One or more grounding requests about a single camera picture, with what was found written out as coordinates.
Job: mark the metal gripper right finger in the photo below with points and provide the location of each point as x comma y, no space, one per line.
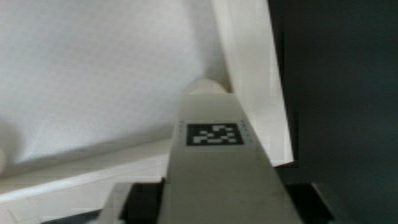
317,203

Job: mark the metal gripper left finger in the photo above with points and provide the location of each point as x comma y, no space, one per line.
132,205

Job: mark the white desk top tray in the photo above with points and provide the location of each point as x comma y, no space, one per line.
100,56

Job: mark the white desk leg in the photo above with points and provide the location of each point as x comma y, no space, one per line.
223,186

